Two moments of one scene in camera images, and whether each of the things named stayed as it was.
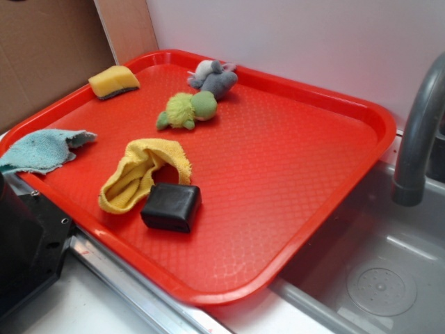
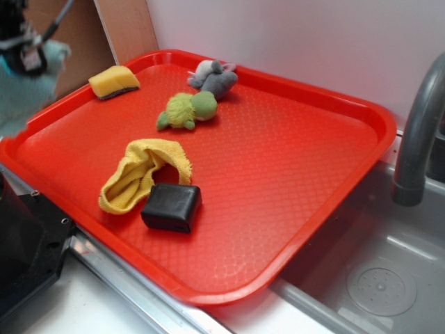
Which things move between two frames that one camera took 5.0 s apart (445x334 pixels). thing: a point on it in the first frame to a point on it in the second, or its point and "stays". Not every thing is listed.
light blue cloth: x=42 y=151 to x=23 y=96
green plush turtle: x=183 y=109 stays
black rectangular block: x=172 y=206 stays
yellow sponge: x=113 y=80 stays
